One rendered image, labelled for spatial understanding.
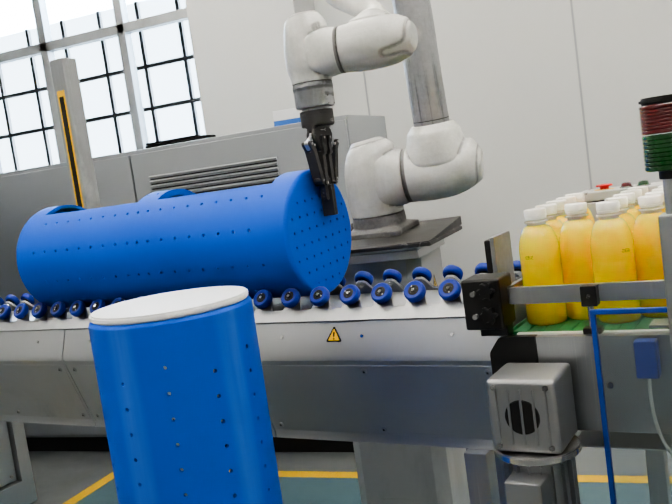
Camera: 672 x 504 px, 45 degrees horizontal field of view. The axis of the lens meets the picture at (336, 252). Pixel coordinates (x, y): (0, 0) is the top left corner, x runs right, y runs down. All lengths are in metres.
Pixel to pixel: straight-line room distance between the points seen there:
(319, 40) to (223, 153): 1.84
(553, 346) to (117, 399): 0.73
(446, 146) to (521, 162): 2.23
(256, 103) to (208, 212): 2.77
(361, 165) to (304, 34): 0.58
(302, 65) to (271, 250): 0.41
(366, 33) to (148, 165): 2.17
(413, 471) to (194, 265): 0.91
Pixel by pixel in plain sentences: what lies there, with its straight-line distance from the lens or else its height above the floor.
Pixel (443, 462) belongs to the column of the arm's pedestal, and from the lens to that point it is 2.36.
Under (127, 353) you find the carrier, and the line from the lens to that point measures 1.34.
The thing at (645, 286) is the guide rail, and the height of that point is 0.97.
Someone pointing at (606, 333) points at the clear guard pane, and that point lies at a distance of 1.34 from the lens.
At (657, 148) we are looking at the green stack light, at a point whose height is 1.19.
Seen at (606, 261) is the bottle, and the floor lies 1.01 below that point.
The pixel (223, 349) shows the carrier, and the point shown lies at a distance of 1.34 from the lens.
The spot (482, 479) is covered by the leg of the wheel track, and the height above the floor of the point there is 0.57.
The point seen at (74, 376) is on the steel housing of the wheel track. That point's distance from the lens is 2.25.
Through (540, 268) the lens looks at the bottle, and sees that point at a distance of 1.46.
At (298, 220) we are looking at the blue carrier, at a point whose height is 1.13.
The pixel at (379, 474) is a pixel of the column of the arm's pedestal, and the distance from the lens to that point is 2.40.
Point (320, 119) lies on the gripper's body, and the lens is 1.79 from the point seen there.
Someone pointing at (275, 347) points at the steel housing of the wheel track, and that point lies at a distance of 1.78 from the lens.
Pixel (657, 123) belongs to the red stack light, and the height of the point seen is 1.22.
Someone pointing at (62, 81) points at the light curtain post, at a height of 1.63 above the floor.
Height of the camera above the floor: 1.22
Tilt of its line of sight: 6 degrees down
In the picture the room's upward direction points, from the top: 8 degrees counter-clockwise
